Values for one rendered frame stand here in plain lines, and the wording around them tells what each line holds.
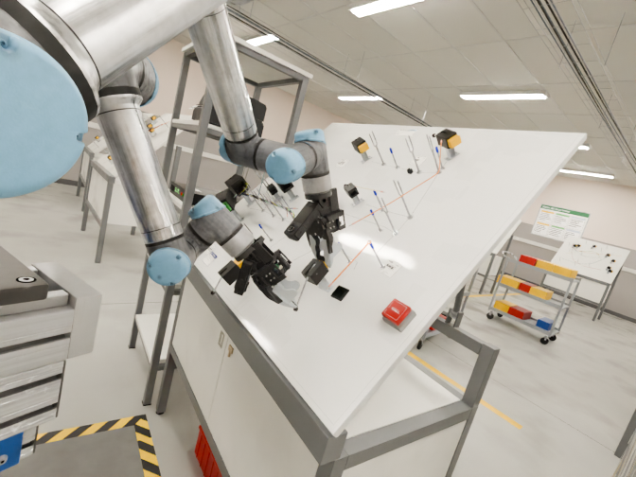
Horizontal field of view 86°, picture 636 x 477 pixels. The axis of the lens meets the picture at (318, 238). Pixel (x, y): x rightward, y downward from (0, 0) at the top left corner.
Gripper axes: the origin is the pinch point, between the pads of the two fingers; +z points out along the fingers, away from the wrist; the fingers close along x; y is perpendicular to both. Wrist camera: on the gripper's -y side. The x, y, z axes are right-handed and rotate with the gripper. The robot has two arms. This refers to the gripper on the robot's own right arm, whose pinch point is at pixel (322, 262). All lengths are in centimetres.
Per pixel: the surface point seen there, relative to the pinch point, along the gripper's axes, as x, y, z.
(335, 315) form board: -9.5, -5.8, 10.3
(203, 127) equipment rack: 88, 13, -37
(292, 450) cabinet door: -13.9, -28.4, 34.3
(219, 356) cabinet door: 36, -25, 37
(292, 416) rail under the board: -15.9, -27.3, 22.6
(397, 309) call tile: -25.6, -0.6, 4.2
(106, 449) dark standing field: 81, -70, 83
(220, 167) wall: 736, 296, 83
